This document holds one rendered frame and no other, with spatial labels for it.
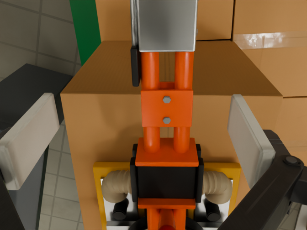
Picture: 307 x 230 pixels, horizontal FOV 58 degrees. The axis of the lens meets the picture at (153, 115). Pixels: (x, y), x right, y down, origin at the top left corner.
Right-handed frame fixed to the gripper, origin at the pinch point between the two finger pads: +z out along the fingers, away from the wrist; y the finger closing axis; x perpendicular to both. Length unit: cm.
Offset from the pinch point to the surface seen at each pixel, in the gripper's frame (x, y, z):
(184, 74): -1.4, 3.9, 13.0
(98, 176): -27.3, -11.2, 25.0
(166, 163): -12.8, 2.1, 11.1
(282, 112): -35, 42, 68
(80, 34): -21, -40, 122
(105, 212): -36.9, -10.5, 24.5
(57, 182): -118, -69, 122
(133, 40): 2.3, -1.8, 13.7
